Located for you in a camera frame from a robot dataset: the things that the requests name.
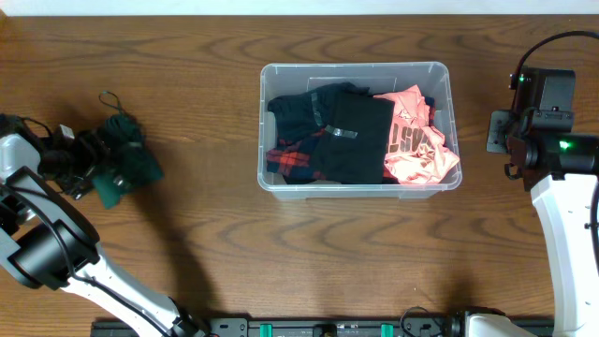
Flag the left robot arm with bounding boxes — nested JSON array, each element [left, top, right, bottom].
[[1, 112, 210, 336]]

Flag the green garment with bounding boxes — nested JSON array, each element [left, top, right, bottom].
[[92, 91, 164, 209]]

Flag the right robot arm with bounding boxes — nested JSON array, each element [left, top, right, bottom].
[[486, 66, 598, 336]]

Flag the dark navy garment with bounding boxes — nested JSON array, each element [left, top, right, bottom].
[[268, 82, 370, 142]]

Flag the red plaid flannel shirt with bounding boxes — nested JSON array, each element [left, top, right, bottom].
[[265, 95, 439, 184]]

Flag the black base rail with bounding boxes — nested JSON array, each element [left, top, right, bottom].
[[91, 303, 558, 337]]

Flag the pink garment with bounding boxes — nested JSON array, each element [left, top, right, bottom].
[[378, 85, 460, 185]]

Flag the black garment with tape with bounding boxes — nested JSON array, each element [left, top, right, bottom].
[[310, 93, 394, 184]]

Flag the clear plastic storage bin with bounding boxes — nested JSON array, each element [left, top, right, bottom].
[[257, 61, 463, 200]]

